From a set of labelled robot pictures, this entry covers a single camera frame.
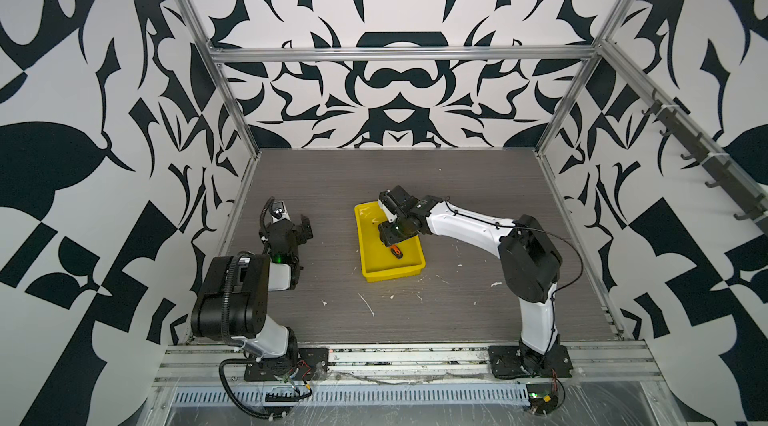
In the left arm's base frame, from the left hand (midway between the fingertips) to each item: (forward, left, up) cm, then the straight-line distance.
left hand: (285, 215), depth 92 cm
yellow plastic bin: (-12, -28, -7) cm, 31 cm away
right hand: (-6, -31, -2) cm, 31 cm away
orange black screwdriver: (-10, -33, -6) cm, 35 cm away
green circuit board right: (-47, -66, -9) cm, 81 cm away
